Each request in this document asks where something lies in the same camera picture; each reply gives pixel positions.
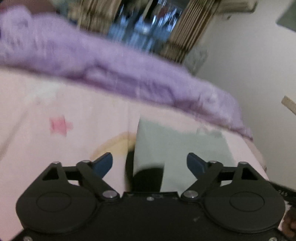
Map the grey and black jacket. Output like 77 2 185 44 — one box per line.
125 119 235 194

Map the pink bed sheet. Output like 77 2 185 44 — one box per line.
1 68 266 240

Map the covered standing fan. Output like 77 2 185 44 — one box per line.
183 46 208 76

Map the purple duvet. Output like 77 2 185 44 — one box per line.
1 6 252 138

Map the left beige curtain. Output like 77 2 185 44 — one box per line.
52 0 123 35

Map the beige curtain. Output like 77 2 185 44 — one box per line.
52 0 123 35
160 0 221 64

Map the right beige curtain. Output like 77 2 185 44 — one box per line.
160 0 221 64

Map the balcony window frame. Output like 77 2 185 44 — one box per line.
107 0 189 54

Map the wall air conditioner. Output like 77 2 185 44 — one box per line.
215 0 258 18

